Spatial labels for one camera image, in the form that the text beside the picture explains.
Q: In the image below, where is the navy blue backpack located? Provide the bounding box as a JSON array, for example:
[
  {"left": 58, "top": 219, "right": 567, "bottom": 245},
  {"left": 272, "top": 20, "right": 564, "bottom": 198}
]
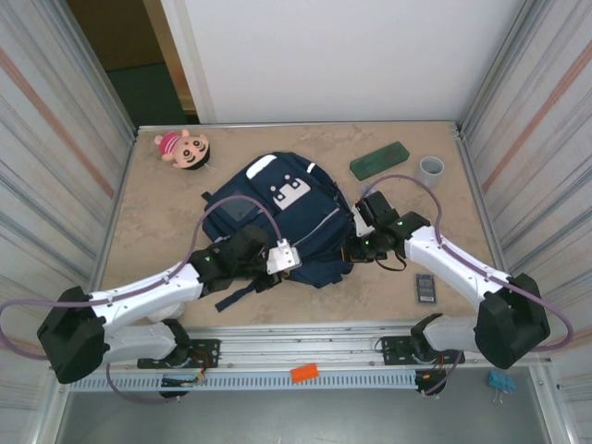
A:
[{"left": 201, "top": 151, "right": 357, "bottom": 314}]

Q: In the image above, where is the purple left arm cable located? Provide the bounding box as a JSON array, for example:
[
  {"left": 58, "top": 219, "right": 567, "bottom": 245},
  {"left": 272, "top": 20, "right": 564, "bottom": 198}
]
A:
[{"left": 0, "top": 194, "right": 283, "bottom": 406}]

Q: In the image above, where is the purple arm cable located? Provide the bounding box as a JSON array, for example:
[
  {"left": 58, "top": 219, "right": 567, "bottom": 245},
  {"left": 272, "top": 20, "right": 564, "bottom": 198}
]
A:
[
  {"left": 364, "top": 174, "right": 574, "bottom": 397},
  {"left": 0, "top": 194, "right": 283, "bottom": 406}
]

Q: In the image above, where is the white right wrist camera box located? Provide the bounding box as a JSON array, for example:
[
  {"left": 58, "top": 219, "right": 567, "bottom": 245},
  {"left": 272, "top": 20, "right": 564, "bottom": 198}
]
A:
[{"left": 350, "top": 203, "right": 372, "bottom": 238}]

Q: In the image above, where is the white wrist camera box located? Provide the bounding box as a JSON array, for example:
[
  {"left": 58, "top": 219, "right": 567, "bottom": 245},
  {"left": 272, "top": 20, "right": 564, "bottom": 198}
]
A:
[
  {"left": 350, "top": 203, "right": 372, "bottom": 238},
  {"left": 265, "top": 239, "right": 302, "bottom": 275}
]

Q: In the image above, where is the blue binder clip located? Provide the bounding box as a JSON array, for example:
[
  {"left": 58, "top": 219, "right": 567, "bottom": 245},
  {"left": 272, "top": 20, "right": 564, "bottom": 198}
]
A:
[{"left": 487, "top": 369, "right": 517, "bottom": 404}]

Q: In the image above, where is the plush doll pink striped shirt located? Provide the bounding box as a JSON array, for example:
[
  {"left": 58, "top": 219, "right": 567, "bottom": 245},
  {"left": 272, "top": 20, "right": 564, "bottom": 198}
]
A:
[{"left": 154, "top": 129, "right": 214, "bottom": 171}]

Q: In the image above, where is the aluminium rail frame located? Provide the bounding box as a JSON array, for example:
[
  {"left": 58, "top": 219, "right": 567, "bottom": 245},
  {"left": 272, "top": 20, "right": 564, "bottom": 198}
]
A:
[{"left": 48, "top": 323, "right": 555, "bottom": 375}]

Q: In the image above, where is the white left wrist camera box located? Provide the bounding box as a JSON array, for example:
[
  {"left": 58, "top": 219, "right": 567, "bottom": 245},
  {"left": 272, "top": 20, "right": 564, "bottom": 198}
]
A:
[{"left": 265, "top": 239, "right": 302, "bottom": 275}]

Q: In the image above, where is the grey cup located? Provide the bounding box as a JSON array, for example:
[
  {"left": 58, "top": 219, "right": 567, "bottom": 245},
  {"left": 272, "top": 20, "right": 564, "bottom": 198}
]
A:
[{"left": 418, "top": 155, "right": 445, "bottom": 190}]

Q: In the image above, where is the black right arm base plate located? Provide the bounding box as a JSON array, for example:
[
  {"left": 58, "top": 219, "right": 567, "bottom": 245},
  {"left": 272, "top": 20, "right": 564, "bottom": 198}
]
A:
[{"left": 379, "top": 333, "right": 465, "bottom": 366}]

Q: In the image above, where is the grey slotted cable tray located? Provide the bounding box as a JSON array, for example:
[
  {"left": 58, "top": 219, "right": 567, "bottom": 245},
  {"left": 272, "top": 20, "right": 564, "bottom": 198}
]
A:
[{"left": 68, "top": 372, "right": 420, "bottom": 392}]

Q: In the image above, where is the orange block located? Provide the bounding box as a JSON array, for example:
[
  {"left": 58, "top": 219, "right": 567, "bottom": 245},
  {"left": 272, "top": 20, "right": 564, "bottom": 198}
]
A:
[{"left": 290, "top": 364, "right": 321, "bottom": 384}]

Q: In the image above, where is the small black calculator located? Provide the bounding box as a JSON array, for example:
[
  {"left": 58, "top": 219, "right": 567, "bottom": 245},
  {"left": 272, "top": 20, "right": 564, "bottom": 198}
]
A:
[{"left": 413, "top": 272, "right": 438, "bottom": 305}]

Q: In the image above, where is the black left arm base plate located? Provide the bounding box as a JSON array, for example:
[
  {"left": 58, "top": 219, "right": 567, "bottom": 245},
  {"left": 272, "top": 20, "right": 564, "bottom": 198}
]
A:
[{"left": 137, "top": 339, "right": 222, "bottom": 370}]

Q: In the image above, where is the green pencil case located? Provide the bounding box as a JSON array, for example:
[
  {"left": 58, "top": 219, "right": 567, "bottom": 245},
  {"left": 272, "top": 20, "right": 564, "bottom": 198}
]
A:
[{"left": 350, "top": 141, "right": 411, "bottom": 180}]

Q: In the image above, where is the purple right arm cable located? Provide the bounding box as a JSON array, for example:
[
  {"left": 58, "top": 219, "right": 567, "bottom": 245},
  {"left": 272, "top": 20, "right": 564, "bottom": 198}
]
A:
[{"left": 364, "top": 174, "right": 574, "bottom": 397}]

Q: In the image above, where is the white door frame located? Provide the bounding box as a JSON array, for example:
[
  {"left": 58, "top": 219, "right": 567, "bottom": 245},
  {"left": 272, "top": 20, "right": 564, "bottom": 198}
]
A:
[{"left": 142, "top": 0, "right": 218, "bottom": 126}]

